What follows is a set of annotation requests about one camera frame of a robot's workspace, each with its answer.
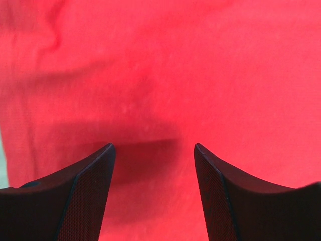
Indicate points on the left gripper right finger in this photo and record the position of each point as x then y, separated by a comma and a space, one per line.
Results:
240, 206

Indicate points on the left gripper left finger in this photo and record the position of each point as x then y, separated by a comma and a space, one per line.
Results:
66, 205

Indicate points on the plain red t shirt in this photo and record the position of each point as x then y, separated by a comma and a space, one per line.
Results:
154, 78

